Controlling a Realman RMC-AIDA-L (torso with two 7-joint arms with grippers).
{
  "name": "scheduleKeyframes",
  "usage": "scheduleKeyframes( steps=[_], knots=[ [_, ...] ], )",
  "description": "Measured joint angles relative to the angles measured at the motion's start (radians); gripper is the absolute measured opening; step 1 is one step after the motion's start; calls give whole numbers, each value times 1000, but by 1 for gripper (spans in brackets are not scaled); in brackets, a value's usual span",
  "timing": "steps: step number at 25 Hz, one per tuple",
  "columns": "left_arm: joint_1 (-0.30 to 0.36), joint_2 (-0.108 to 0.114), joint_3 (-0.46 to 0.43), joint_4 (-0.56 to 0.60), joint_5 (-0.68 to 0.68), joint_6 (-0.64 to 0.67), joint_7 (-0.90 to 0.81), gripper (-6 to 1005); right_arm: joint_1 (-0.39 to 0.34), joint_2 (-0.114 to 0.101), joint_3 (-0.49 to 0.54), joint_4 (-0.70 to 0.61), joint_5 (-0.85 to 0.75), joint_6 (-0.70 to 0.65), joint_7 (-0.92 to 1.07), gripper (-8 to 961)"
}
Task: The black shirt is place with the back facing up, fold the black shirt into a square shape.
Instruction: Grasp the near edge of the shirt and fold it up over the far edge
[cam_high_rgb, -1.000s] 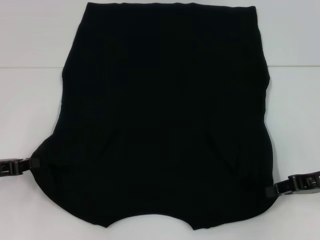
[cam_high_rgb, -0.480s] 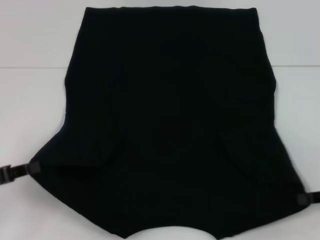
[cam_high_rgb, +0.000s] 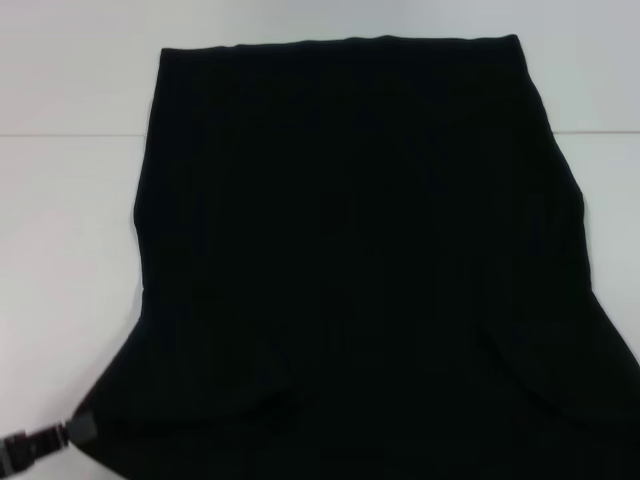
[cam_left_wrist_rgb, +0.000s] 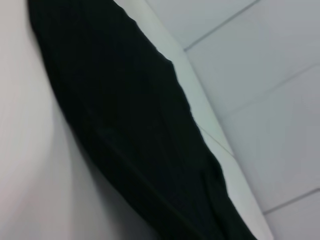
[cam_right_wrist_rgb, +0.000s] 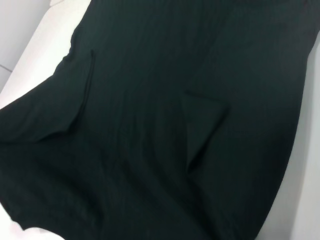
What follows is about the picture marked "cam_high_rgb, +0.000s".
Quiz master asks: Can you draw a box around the black shirt with white print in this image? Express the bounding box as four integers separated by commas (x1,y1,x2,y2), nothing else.
71,33,640,480

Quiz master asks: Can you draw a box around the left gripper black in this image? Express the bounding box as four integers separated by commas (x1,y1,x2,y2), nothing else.
0,408,97,474

